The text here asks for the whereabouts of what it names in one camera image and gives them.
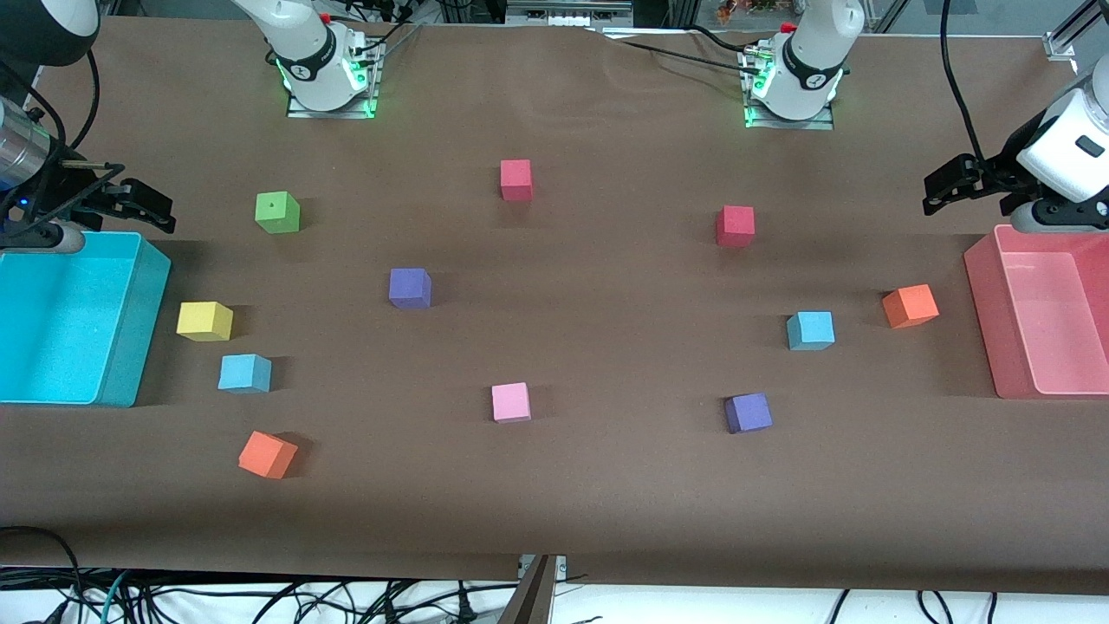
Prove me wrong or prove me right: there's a light blue foam block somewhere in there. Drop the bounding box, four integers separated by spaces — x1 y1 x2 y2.
786 311 836 352
217 354 273 395

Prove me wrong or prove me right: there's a yellow foam block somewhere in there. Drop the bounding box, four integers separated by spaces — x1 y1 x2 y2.
176 301 234 342

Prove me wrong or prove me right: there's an orange foam block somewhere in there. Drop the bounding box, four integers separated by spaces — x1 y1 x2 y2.
238 430 299 480
882 283 940 329

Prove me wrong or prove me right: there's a cyan plastic bin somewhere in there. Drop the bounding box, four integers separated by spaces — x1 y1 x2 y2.
0 230 172 408

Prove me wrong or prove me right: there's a green foam block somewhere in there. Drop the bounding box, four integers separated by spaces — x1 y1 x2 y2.
255 192 302 235

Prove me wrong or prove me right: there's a pink plastic bin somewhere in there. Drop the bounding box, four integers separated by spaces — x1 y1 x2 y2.
963 224 1109 400

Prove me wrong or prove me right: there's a red foam block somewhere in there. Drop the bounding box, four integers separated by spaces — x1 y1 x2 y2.
716 205 756 249
500 159 534 203

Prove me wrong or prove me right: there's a purple foam block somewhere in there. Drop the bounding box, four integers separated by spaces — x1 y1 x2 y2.
724 393 774 435
388 268 432 310

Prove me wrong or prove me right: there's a pink foam block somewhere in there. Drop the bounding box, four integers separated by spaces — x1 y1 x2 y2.
491 382 532 424

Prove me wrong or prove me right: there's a grey metal rack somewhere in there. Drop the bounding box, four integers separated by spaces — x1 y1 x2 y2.
505 0 633 27

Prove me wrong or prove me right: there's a brown table cover sheet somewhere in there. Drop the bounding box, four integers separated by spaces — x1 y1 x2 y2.
0 17 1109 595

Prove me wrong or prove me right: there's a dark metal bar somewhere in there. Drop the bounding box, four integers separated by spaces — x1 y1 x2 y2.
501 555 557 624

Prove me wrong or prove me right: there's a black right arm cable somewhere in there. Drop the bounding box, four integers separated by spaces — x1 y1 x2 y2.
0 48 101 174

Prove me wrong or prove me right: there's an aluminium frame profile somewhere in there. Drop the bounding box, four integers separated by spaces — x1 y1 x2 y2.
1044 0 1109 60

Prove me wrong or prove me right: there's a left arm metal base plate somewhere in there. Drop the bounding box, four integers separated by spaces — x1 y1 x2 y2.
743 48 837 131

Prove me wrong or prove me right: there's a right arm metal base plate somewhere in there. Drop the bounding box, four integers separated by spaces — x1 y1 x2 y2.
286 35 384 120

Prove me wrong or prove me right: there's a black base cable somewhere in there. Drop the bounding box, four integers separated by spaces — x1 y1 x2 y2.
347 0 427 66
598 24 765 75

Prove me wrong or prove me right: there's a teal floor cable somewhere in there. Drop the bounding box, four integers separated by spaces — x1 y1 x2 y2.
97 570 133 624

